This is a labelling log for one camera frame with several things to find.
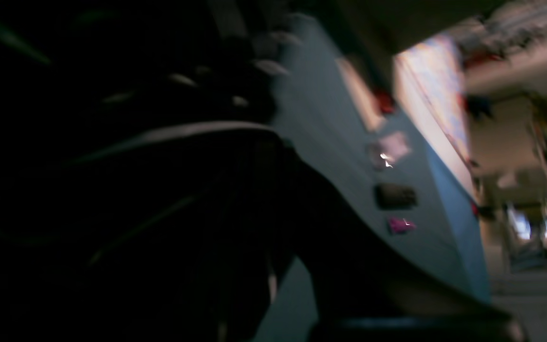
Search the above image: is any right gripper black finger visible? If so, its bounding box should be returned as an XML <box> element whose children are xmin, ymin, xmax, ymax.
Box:
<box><xmin>273</xmin><ymin>144</ymin><xmax>529</xmax><ymax>342</ymax></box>

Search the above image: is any navy white striped t-shirt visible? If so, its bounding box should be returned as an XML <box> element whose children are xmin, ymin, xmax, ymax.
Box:
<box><xmin>0</xmin><ymin>0</ymin><xmax>291</xmax><ymax>342</ymax></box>

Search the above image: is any black remote control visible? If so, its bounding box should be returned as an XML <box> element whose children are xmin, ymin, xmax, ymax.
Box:
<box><xmin>374</xmin><ymin>183</ymin><xmax>418</xmax><ymax>210</ymax></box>

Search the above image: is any pink tube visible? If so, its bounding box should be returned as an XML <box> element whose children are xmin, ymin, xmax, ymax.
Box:
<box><xmin>387</xmin><ymin>217</ymin><xmax>417</xmax><ymax>235</ymax></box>

